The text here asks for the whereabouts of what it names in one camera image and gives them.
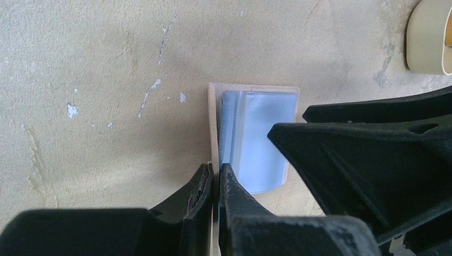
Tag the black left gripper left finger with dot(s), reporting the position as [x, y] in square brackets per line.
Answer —
[179, 225]

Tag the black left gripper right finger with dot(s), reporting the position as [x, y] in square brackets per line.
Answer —
[248, 228]

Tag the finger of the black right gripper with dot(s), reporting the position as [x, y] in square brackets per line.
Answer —
[394, 110]
[393, 176]

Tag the beige leather card holder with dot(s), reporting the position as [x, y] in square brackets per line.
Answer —
[240, 117]

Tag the cream oval tray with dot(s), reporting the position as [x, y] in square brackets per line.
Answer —
[426, 51]

